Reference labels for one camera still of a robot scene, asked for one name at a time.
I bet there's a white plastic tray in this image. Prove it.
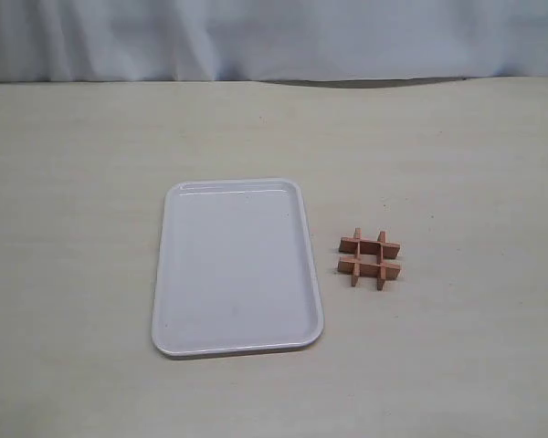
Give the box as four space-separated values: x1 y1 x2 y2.
152 178 324 358

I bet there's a white backdrop curtain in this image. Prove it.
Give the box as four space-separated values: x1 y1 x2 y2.
0 1 548 82

